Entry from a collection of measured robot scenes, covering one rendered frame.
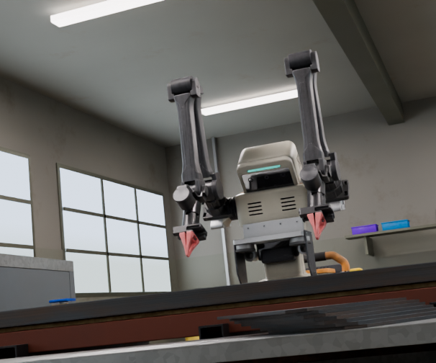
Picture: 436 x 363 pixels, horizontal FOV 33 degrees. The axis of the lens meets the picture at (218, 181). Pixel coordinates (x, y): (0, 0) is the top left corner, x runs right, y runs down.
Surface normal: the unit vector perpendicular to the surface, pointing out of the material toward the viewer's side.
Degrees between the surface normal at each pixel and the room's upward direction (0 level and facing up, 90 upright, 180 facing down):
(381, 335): 90
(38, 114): 90
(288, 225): 90
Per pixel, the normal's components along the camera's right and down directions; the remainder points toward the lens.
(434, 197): -0.34, -0.13
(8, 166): 0.94, -0.15
